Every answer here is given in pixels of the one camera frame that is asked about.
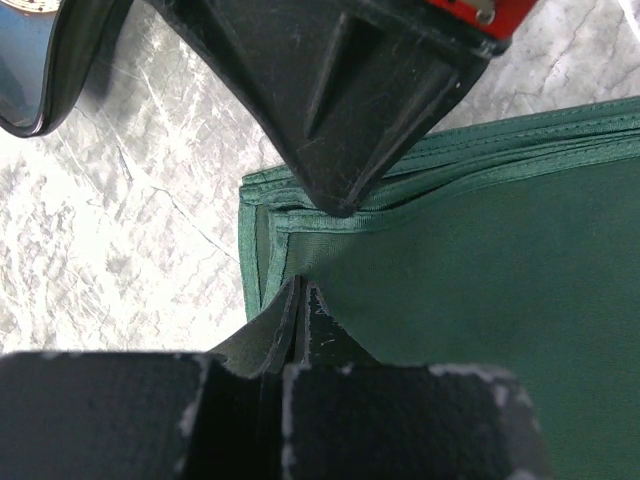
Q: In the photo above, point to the blue star-shaped ceramic dish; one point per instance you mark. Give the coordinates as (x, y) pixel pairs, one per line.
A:
(47, 49)

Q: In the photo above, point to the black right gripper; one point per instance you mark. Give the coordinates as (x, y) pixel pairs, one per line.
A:
(343, 89)

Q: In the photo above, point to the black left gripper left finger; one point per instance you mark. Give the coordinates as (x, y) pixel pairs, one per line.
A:
(151, 415)

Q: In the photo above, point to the dark green cloth napkin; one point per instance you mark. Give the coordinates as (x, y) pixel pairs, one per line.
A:
(513, 243)

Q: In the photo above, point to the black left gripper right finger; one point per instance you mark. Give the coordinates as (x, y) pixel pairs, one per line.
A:
(347, 416)

